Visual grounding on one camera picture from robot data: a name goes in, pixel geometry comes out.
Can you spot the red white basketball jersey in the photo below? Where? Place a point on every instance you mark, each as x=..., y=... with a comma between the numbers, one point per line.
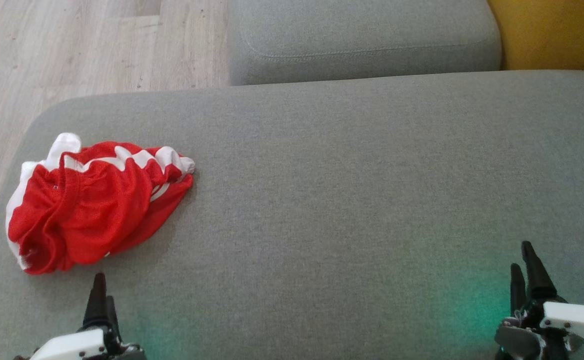
x=96, y=210

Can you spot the large grey sofa chaise cushion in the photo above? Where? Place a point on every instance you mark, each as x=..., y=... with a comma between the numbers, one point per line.
x=347, y=200

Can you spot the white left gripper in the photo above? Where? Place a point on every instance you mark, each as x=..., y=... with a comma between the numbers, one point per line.
x=71, y=347

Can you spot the grey sofa seat cushion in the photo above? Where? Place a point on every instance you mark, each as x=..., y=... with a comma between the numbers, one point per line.
x=362, y=40

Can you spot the wide yellow sofa back cushion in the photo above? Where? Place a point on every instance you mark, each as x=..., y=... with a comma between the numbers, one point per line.
x=557, y=30

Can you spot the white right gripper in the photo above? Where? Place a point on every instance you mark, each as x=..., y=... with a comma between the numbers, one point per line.
x=572, y=322

